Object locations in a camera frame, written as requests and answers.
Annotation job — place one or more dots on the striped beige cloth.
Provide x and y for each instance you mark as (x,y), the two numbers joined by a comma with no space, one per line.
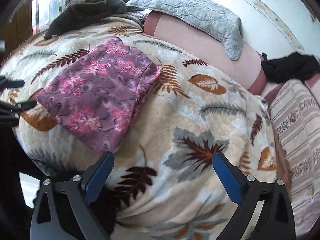
(300,135)

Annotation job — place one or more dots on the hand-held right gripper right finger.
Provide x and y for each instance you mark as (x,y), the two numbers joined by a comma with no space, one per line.
(228,180)

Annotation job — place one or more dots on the grey quilted pillow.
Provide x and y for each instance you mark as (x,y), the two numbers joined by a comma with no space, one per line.
(195,12)

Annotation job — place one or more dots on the cream leaf print blanket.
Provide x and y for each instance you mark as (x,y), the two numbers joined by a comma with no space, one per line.
(175,105)

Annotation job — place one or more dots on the dark brown cloth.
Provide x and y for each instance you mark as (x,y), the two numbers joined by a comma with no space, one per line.
(85,12)

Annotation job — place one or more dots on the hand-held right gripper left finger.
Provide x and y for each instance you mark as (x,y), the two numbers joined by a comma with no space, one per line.
(98,177)

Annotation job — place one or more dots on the wooden window frame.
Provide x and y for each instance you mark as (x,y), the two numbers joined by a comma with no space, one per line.
(21,27)

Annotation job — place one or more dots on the pink bed sheet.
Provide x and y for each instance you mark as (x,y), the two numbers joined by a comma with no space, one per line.
(205,50)

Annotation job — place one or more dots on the pink floral garment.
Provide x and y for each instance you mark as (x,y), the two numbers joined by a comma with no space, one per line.
(100,85)

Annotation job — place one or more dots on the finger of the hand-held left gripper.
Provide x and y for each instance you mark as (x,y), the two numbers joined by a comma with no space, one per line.
(12,83)
(15,110)

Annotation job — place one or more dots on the black cloth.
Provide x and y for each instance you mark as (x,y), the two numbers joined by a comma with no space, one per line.
(290,67)

